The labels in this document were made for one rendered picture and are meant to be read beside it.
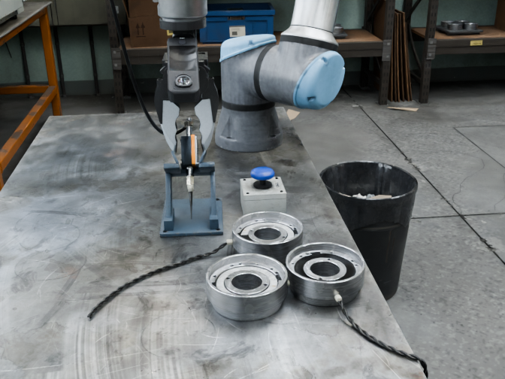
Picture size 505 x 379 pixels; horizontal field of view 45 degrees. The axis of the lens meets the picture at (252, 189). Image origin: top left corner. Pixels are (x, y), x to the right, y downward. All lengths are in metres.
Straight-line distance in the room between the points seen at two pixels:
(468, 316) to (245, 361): 1.61
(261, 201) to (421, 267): 1.56
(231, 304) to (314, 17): 0.65
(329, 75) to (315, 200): 0.26
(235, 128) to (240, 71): 0.12
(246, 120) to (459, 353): 1.13
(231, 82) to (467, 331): 1.27
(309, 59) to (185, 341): 0.64
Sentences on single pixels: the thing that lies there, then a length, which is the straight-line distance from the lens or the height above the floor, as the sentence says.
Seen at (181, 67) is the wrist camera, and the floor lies 1.06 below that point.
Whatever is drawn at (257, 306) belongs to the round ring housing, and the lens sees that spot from 0.77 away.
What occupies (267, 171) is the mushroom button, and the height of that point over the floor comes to 0.87.
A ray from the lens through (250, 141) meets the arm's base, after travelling 1.31.
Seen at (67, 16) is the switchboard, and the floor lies 0.62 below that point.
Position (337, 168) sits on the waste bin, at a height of 0.41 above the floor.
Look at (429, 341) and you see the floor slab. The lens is 2.12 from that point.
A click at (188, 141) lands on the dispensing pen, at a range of 0.99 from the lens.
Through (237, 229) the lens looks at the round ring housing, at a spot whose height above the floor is 0.83.
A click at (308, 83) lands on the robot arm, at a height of 0.97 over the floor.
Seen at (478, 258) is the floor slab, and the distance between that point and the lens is 2.63.
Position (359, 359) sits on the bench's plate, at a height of 0.80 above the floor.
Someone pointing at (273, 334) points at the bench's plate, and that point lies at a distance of 0.76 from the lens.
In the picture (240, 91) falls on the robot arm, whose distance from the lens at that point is 1.29.
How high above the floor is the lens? 1.26
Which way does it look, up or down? 24 degrees down
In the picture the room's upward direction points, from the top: 1 degrees counter-clockwise
